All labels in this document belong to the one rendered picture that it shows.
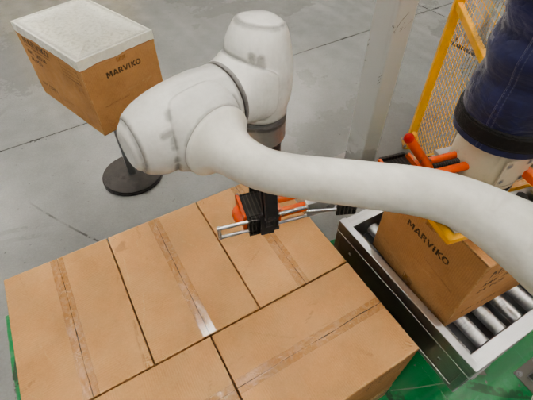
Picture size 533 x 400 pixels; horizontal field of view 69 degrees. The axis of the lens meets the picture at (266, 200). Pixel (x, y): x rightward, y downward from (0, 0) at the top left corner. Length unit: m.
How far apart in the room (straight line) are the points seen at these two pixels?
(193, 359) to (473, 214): 1.11
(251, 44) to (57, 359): 1.26
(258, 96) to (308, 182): 0.17
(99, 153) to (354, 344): 2.25
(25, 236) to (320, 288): 1.83
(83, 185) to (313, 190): 2.48
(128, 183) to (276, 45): 2.22
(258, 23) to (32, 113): 3.23
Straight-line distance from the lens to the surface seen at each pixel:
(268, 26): 0.57
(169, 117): 0.49
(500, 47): 0.92
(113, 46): 1.99
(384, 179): 0.47
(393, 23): 2.14
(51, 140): 3.33
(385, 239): 1.56
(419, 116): 2.90
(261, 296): 1.49
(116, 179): 2.76
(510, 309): 1.71
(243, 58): 0.57
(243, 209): 0.82
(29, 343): 1.63
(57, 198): 2.84
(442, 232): 1.04
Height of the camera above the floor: 1.86
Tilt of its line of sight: 48 degrees down
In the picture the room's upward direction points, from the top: straight up
